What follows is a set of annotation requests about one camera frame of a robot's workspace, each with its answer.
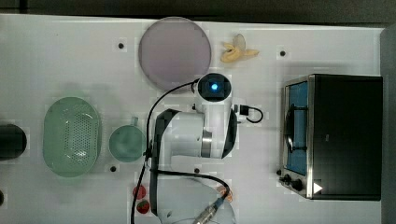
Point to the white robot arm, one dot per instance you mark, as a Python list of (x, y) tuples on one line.
[(208, 131)]

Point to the silver toaster oven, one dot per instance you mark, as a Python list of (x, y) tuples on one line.
[(332, 137)]

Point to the purple round plate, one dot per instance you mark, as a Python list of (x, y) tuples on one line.
[(174, 51)]

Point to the peeled toy banana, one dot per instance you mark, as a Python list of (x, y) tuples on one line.
[(237, 51)]

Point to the toy orange half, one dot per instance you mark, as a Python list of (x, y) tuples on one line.
[(223, 191)]

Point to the red toy strawberry upper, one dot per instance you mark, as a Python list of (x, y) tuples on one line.
[(139, 192)]

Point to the red toy strawberry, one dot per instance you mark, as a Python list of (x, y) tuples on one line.
[(143, 207), (139, 192)]

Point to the red toy strawberry lower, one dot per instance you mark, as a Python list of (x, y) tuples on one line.
[(143, 207)]

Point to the green oval colander basket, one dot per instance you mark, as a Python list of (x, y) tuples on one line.
[(72, 137)]

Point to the black cylinder at left edge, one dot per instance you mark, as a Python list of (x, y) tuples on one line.
[(13, 142)]

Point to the green cup with handle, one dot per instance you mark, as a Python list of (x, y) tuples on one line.
[(128, 142)]

